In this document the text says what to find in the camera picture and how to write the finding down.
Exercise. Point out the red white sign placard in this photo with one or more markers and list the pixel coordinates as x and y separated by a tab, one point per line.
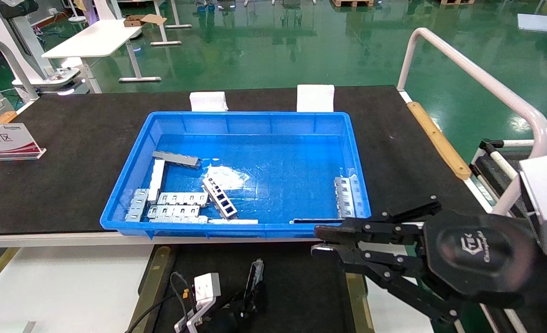
5	141

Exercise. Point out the white floor board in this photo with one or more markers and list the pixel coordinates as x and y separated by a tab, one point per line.
536	22

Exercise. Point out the white foam block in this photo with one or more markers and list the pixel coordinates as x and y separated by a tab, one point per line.
316	98
208	101

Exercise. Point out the perforated silver metal part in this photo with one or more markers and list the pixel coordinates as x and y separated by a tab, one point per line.
221	200

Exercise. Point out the wooden pallet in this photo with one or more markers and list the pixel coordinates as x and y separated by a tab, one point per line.
352	2

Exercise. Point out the white desk leg frame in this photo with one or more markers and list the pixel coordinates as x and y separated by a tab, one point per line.
164	32

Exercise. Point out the silver channel part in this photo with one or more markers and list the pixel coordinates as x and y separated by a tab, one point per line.
256	276

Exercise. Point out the gray curved rail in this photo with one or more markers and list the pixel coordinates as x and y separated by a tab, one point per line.
5	60

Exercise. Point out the black cart frame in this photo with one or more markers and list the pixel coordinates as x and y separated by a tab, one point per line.
488	159

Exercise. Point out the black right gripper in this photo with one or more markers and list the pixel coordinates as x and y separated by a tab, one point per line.
479	256

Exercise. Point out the white long metal part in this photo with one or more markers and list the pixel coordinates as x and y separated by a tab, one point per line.
157	178

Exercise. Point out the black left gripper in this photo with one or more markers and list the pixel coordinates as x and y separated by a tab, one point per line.
224	323

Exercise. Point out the white machine stand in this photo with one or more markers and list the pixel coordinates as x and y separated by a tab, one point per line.
19	41

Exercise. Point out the olive wooden strip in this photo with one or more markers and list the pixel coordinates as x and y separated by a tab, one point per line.
356	296

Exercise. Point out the short tan wooden strip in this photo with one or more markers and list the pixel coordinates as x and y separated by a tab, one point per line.
5	117

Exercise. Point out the long tan wooden strip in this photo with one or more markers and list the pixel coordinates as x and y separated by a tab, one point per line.
437	138

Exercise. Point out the white curved handrail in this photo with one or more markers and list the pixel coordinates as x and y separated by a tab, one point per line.
486	81

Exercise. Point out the gray metal channel part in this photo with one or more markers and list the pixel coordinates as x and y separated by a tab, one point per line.
176	159

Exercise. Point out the black table mat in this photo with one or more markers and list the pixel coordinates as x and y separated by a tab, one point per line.
70	162

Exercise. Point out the light gray left camera box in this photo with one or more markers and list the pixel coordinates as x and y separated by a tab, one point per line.
207	286

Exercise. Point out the white thin strip part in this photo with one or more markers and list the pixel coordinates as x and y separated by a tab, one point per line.
234	221

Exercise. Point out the white desk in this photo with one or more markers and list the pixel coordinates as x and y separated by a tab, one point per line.
93	39

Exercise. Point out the blue plastic bin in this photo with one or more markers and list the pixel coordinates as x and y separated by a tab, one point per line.
255	125

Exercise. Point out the black flat container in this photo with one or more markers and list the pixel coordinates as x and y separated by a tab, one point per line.
301	286

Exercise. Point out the open cardboard box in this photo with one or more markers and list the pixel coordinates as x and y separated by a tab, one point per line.
140	19

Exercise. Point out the silver slotted bracket part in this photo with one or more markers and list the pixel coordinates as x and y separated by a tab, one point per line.
174	211
183	199
181	220
358	194
344	196
137	204

